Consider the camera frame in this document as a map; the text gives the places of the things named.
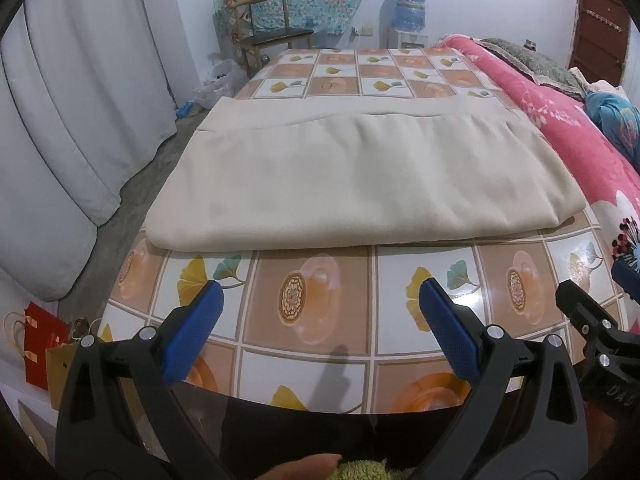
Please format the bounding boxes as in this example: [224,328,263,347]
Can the orange tile-pattern tablecloth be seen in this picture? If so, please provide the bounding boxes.
[100,47,626,416]

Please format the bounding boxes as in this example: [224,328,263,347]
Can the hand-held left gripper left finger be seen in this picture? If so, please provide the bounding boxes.
[54,280,226,480]

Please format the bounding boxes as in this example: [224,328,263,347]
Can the brown paper bag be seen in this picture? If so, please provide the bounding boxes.
[45,317,101,411]

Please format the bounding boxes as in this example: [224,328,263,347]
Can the pink floral blanket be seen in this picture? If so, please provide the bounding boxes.
[435,35,640,281]

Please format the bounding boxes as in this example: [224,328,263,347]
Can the person's left hand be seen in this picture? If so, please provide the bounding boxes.
[255,452,343,480]

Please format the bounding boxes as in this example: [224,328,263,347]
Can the grey fuzzy blanket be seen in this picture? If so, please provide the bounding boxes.
[477,37,588,98]

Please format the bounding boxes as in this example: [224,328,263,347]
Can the white water dispenser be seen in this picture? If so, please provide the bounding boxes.
[390,30,431,50]

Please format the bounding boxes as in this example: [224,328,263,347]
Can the wooden chair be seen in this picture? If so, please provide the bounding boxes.
[227,0,316,73]

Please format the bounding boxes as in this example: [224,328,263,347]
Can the cream zip jacket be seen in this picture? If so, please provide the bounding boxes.
[144,96,587,252]

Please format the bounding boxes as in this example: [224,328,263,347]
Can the green fuzzy clothing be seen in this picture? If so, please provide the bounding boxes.
[330,456,416,480]

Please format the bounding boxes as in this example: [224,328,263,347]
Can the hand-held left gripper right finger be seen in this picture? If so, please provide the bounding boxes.
[410,277,588,480]

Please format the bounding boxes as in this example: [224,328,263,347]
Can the red gift bag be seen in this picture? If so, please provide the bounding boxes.
[5,301,71,391]

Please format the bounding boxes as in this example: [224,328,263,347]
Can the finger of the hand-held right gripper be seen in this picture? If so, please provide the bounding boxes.
[614,260,640,306]
[555,280,640,411]

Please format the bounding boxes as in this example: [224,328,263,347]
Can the blue water bottle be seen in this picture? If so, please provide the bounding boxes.
[393,0,428,33]

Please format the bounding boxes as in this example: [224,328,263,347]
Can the white plastic bags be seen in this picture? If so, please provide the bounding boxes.
[192,57,246,111]

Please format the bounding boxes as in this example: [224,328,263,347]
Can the blue printed cloth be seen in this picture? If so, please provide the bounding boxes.
[584,91,640,171]

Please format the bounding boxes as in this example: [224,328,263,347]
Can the brown wooden door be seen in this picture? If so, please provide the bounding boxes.
[567,0,633,86]

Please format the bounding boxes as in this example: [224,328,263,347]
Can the white curtain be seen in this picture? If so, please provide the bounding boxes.
[0,0,196,303]

